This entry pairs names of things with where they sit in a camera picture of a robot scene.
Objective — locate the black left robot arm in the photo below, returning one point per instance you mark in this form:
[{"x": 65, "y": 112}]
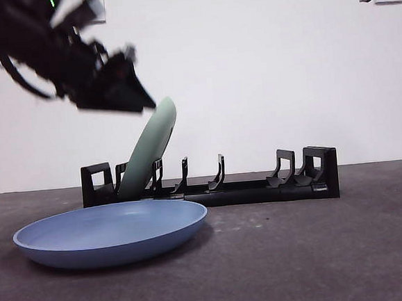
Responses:
[{"x": 40, "y": 58}]

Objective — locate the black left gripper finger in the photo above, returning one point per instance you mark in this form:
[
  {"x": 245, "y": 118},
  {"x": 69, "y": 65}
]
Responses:
[{"x": 123, "y": 97}]

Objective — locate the blue round plate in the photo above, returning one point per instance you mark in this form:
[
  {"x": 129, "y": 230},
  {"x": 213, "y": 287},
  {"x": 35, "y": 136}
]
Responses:
[{"x": 107, "y": 248}]

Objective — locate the green round plate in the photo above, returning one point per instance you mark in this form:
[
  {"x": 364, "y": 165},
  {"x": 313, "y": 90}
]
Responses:
[{"x": 151, "y": 137}]

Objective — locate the black plastic plate rack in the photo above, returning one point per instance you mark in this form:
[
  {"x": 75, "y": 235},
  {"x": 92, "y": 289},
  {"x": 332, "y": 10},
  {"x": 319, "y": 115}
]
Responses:
[{"x": 246, "y": 195}]

